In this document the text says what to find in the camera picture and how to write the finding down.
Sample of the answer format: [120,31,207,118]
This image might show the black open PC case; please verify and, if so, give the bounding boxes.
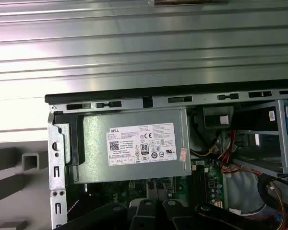
[44,80,288,230]

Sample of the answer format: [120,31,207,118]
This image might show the black RAM slot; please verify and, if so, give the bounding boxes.
[194,167,202,205]
[201,167,208,205]

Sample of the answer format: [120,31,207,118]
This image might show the yellow power wires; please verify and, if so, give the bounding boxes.
[189,143,223,160]

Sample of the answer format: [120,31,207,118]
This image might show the orange red power wire bundle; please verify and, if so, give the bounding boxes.
[217,130,264,177]

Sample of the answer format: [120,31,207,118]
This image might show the thick black cable bundle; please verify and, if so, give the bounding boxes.
[256,172,288,230]

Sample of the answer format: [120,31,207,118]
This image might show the metal optical drive cage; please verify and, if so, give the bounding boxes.
[230,98,288,179]

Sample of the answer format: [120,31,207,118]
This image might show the grey Dell power supply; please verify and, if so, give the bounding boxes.
[72,107,192,184]

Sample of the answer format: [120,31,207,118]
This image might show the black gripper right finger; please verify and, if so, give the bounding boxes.
[162,198,258,230]

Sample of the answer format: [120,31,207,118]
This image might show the grey parts rack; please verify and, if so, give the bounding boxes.
[0,140,51,230]

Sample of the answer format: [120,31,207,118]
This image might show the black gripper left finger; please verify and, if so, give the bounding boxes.
[55,198,158,230]

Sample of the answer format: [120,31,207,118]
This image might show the green motherboard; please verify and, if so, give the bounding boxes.
[86,159,228,216]

